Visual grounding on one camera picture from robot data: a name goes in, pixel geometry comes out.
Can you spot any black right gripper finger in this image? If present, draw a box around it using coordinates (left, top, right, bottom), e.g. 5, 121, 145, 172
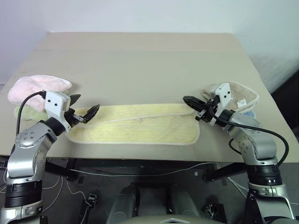
185, 102, 204, 113
182, 95, 204, 106

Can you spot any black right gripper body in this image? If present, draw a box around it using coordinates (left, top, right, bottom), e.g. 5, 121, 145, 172
195, 96, 221, 123

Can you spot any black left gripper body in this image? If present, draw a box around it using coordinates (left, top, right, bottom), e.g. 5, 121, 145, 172
63, 107, 85, 128

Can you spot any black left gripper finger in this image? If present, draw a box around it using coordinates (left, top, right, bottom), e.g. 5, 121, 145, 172
82, 105, 101, 124
69, 94, 82, 106

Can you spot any beige towel with white trim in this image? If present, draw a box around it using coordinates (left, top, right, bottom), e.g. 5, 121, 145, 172
200, 80, 261, 115

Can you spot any pink fluffy towel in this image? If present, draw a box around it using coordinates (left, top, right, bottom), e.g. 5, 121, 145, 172
7, 74, 73, 112

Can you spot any light green towel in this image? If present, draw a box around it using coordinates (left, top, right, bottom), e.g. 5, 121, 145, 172
13, 105, 51, 121

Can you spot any yellow towel with white trim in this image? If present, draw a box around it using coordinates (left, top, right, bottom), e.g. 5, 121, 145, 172
66, 104, 200, 146

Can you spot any black floor clamp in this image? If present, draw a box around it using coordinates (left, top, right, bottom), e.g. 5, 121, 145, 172
87, 190, 99, 205
203, 202, 224, 219

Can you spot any grey rounded robot leg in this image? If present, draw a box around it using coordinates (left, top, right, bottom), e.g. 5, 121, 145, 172
106, 185, 139, 221
168, 184, 203, 218

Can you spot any grey robot torso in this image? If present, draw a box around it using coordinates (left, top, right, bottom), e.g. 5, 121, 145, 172
125, 215, 226, 224

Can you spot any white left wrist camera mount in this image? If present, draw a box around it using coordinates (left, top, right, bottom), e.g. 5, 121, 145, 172
43, 91, 71, 130

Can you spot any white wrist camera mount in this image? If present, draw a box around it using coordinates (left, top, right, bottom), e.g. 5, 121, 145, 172
209, 82, 232, 126
43, 91, 71, 130

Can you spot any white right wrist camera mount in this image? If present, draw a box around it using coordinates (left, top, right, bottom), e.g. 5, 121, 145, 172
209, 82, 232, 126

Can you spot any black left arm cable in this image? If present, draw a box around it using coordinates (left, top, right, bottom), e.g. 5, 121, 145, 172
16, 91, 46, 136

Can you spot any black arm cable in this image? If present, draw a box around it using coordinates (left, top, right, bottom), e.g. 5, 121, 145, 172
16, 91, 46, 136
208, 102, 289, 167

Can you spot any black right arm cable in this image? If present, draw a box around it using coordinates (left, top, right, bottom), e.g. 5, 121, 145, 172
208, 102, 289, 167

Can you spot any long white cable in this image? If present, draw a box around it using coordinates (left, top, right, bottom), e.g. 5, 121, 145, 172
66, 162, 221, 177

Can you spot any black table frame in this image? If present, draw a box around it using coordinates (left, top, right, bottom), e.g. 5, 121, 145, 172
44, 158, 247, 183

